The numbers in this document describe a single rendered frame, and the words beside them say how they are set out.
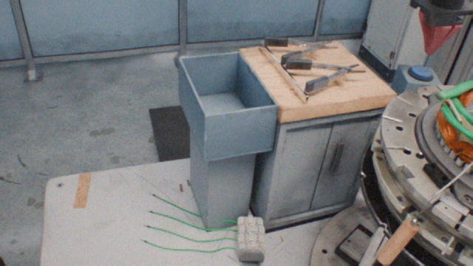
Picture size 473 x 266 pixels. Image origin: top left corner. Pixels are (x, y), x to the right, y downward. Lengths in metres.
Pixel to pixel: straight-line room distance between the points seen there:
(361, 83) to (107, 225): 0.51
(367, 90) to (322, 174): 0.17
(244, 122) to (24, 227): 1.46
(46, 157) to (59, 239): 1.43
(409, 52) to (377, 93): 2.30
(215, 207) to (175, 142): 1.44
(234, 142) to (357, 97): 0.20
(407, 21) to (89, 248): 2.46
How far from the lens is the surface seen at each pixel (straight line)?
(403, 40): 2.87
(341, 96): 0.62
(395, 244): 0.47
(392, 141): 0.51
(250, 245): 0.70
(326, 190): 0.76
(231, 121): 0.56
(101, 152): 2.14
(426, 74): 0.81
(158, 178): 0.86
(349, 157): 0.73
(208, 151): 0.58
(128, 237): 0.76
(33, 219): 1.92
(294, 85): 0.61
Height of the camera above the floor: 1.38
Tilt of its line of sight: 39 degrees down
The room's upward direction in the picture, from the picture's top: 5 degrees clockwise
